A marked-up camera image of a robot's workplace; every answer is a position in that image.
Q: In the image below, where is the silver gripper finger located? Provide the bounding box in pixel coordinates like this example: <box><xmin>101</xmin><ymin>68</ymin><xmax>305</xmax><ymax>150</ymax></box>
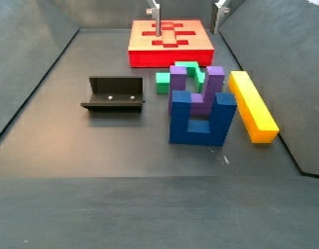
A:
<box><xmin>147</xmin><ymin>0</ymin><xmax>160</xmax><ymax>37</ymax></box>
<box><xmin>214</xmin><ymin>0</ymin><xmax>231</xmax><ymax>32</ymax></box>

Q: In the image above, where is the yellow long bar block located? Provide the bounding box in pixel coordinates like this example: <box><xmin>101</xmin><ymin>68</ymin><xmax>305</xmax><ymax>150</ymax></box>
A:
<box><xmin>228</xmin><ymin>71</ymin><xmax>279</xmax><ymax>144</ymax></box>

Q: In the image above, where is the purple U-shaped block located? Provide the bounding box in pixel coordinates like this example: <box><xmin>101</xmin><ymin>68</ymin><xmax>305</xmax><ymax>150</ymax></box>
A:
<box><xmin>168</xmin><ymin>65</ymin><xmax>226</xmax><ymax>117</ymax></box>

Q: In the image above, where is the green stepped block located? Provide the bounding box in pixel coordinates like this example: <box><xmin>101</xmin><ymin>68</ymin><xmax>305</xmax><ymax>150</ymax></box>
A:
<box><xmin>156</xmin><ymin>61</ymin><xmax>206</xmax><ymax>93</ymax></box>

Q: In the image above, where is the black angle bracket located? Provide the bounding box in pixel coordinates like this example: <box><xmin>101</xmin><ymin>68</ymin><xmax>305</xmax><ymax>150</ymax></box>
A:
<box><xmin>80</xmin><ymin>76</ymin><xmax>144</xmax><ymax>110</ymax></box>

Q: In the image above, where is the red slotted board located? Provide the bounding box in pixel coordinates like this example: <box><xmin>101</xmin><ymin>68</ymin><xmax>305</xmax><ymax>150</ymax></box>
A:
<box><xmin>128</xmin><ymin>19</ymin><xmax>214</xmax><ymax>68</ymax></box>

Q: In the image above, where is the blue U-shaped block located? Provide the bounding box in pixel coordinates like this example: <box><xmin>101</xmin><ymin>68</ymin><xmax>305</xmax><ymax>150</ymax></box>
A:
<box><xmin>168</xmin><ymin>90</ymin><xmax>238</xmax><ymax>147</ymax></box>

